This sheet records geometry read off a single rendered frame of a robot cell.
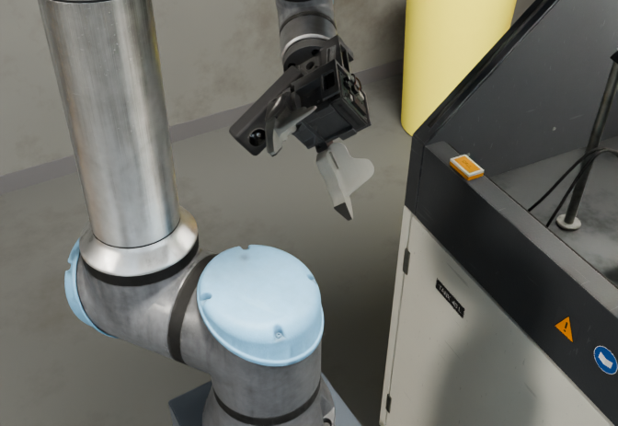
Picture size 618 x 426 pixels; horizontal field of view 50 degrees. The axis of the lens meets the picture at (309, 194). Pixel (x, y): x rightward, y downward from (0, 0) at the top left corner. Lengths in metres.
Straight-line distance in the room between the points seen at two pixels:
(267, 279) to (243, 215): 1.84
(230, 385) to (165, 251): 0.14
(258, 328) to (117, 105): 0.23
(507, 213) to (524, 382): 0.28
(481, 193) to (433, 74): 1.68
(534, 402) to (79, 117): 0.83
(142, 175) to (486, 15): 2.12
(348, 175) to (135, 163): 0.29
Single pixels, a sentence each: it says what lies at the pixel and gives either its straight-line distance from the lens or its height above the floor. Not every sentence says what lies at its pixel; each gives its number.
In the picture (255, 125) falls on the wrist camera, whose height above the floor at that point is 1.15.
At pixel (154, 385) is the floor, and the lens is 1.99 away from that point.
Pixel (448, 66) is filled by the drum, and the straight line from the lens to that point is 2.67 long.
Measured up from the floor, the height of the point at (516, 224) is 0.95.
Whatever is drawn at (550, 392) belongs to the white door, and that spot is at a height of 0.73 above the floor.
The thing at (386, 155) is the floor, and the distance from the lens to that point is 2.79.
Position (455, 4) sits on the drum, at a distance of 2.56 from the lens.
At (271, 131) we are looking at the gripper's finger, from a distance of 0.69.
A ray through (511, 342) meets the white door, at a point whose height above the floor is 0.75.
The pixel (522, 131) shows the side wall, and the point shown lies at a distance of 1.29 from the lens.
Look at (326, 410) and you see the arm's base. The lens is 0.77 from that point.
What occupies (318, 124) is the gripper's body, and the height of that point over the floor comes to 1.17.
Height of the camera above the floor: 1.58
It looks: 38 degrees down
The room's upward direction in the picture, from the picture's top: straight up
